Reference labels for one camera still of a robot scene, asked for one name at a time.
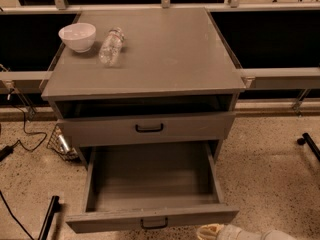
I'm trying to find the black power cable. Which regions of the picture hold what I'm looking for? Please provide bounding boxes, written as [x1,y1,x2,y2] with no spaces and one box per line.
[0,87,48,162]

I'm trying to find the clear plastic water bottle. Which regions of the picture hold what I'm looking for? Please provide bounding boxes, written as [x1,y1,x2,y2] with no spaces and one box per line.
[99,27,125,67]

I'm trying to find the black base leg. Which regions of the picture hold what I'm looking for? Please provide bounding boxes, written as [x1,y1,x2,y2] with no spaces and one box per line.
[38,195,60,240]
[297,133,320,162]

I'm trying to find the grey top drawer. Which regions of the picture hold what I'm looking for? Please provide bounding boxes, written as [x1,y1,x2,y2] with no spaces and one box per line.
[58,112,235,147]

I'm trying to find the grey drawer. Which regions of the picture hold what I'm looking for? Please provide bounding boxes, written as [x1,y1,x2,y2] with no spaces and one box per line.
[66,141,238,233]
[58,112,235,147]

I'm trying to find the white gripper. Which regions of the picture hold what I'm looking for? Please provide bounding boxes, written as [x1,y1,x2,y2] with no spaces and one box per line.
[196,224,261,240]

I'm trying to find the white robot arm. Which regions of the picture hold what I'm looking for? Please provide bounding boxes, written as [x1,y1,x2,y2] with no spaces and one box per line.
[196,224,297,240]

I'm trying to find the black left base leg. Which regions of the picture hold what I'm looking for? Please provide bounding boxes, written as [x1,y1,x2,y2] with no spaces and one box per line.
[38,195,60,240]

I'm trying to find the metal railing frame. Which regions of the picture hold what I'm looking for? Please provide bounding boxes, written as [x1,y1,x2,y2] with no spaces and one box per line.
[0,0,320,109]

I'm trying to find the grey drawer cabinet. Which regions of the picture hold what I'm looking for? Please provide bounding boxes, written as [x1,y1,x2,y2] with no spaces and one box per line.
[42,8,245,163]

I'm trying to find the black right base leg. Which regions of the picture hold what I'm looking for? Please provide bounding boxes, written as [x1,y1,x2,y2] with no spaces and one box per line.
[297,133,320,162]

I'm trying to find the wire mesh basket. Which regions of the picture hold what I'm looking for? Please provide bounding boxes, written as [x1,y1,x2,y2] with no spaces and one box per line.
[47,126,79,162]

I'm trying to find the white ceramic bowl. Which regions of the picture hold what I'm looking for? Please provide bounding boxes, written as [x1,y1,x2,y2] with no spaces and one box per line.
[58,23,96,53]

